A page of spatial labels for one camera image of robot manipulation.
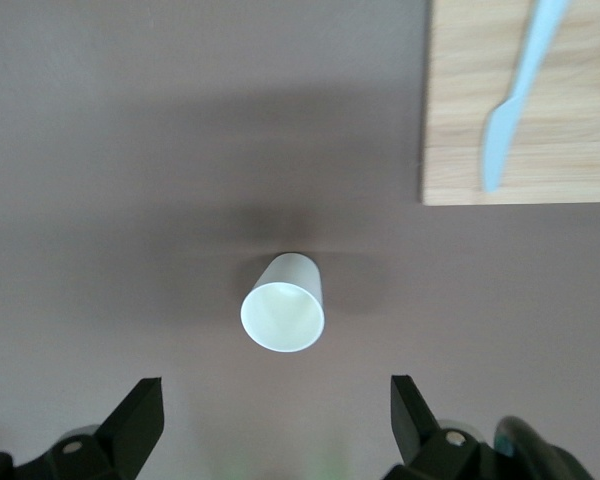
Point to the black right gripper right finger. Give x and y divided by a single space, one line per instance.
415 440

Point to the wooden cutting board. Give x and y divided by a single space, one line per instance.
455 100

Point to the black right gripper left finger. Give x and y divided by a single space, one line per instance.
130 435

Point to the grey plastic knife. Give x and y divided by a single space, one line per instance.
500 135

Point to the brown table mat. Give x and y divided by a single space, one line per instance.
80 150

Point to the white plastic cup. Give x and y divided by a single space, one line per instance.
285 315

